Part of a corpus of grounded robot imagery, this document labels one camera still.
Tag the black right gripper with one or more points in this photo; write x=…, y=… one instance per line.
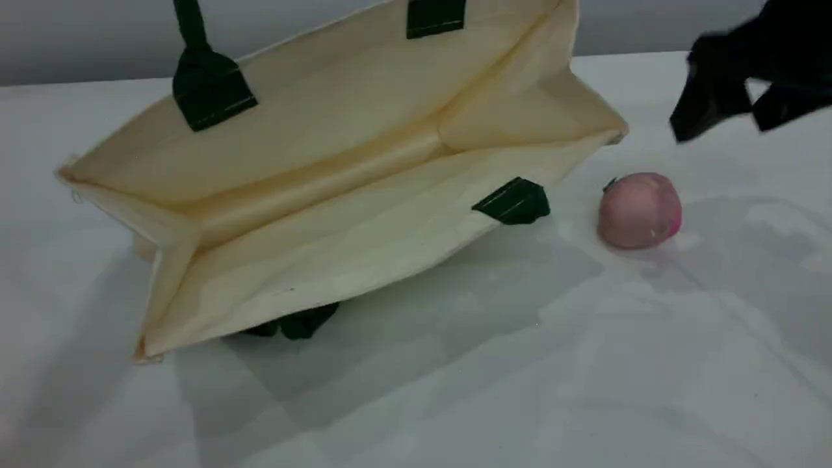
x=773, y=45

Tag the pink peach with green leaf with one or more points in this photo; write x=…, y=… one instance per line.
x=640, y=211

